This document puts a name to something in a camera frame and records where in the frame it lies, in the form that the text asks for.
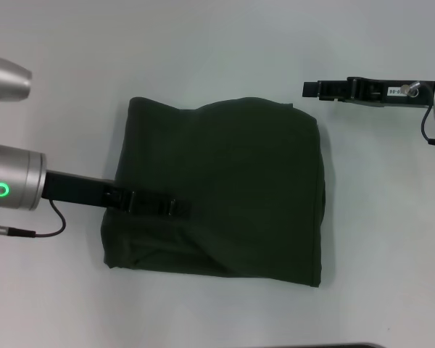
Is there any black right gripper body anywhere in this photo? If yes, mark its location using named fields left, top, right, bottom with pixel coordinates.
left=347, top=75, right=435, bottom=110

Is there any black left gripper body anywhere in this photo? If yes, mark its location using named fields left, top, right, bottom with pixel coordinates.
left=39, top=170, right=136, bottom=215

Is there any dark green printed t-shirt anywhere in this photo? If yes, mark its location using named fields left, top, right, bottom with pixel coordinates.
left=99, top=96, right=329, bottom=289

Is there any dark grey robot base edge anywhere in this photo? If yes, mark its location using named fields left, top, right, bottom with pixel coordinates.
left=304, top=342, right=385, bottom=348

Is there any right arm cable with connector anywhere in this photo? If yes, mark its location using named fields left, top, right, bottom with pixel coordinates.
left=401, top=82, right=435, bottom=149

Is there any arm cable with connector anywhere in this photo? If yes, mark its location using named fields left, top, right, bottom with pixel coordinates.
left=0, top=198, right=67, bottom=240
left=401, top=82, right=435, bottom=149

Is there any left arm cable with connector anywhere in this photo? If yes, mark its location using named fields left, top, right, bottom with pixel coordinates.
left=0, top=198, right=67, bottom=240

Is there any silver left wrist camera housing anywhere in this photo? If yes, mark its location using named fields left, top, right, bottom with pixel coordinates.
left=0, top=54, right=33, bottom=141

